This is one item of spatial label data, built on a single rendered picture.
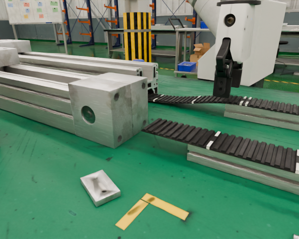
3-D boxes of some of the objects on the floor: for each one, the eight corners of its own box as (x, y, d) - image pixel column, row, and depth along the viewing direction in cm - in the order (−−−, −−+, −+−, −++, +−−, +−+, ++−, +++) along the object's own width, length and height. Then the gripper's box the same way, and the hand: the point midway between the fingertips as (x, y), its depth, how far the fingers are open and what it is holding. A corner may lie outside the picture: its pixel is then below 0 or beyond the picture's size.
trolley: (237, 84, 370) (247, 17, 330) (235, 94, 324) (246, 16, 284) (176, 79, 407) (178, 18, 367) (166, 87, 360) (167, 18, 320)
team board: (13, 64, 579) (-10, -25, 501) (27, 61, 623) (8, -21, 546) (64, 66, 544) (49, -29, 466) (76, 63, 588) (63, -25, 511)
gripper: (230, 0, 49) (220, 80, 56) (201, -7, 35) (193, 100, 42) (268, -2, 45) (253, 84, 52) (252, -11, 32) (235, 107, 39)
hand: (227, 86), depth 47 cm, fingers open, 8 cm apart
